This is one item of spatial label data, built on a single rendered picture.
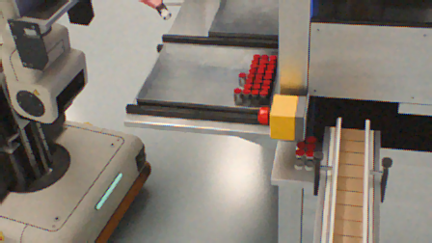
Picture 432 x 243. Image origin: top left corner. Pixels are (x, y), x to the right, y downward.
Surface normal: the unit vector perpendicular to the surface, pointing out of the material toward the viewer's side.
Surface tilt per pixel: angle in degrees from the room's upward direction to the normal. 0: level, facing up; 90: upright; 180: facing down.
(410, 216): 90
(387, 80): 90
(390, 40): 90
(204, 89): 0
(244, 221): 0
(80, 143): 0
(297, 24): 90
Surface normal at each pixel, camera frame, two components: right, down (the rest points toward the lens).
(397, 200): -0.21, 0.64
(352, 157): -0.07, -0.76
